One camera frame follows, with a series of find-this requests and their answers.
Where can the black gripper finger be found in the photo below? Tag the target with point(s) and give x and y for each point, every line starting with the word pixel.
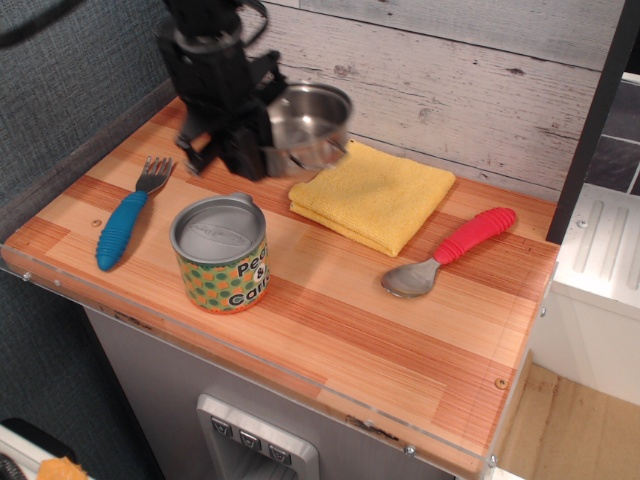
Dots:
pixel 263 127
pixel 242 155

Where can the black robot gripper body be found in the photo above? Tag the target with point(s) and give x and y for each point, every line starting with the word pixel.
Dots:
pixel 221 89

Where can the stainless steel pot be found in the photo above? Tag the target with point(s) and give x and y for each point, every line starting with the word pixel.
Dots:
pixel 309 125

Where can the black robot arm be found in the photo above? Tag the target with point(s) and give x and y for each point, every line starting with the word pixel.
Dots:
pixel 201 23

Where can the folded yellow towel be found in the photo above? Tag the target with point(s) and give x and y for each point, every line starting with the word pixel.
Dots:
pixel 373 198

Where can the peas and carrots toy can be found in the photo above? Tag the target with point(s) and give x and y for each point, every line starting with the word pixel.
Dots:
pixel 222 252

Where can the grey toy fridge cabinet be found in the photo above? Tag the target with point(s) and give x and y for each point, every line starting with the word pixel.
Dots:
pixel 162 383

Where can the silver ice dispenser panel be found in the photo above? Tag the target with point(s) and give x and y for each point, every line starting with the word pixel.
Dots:
pixel 243 446

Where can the orange object bottom left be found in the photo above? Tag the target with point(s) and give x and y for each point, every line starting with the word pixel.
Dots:
pixel 60 469

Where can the white toy sink unit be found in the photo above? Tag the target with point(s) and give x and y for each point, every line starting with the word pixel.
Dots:
pixel 588 327

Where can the blue handled fork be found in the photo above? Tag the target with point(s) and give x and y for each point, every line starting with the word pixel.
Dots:
pixel 115 236

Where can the red handled spoon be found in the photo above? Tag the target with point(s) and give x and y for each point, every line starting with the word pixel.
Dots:
pixel 417 279

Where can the dark right vertical post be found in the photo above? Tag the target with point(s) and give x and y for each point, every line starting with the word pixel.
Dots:
pixel 616 61

